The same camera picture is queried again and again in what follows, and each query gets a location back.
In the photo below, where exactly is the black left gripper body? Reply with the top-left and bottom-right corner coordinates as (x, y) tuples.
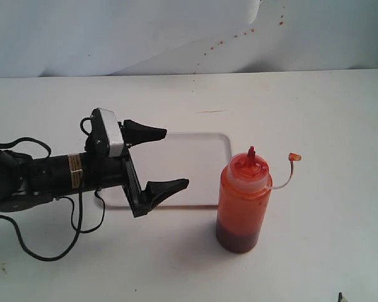
(83, 120), (150, 217)

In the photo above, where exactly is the red sauce squeeze bottle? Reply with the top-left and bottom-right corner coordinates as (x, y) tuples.
(215, 146), (303, 254)

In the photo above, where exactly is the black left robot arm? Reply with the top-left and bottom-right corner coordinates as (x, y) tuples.
(0, 120), (189, 217)

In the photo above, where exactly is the white rectangular plastic tray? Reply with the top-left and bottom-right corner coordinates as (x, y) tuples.
(94, 132), (232, 210)

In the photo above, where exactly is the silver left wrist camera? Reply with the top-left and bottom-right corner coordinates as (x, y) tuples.
(91, 108), (124, 158)

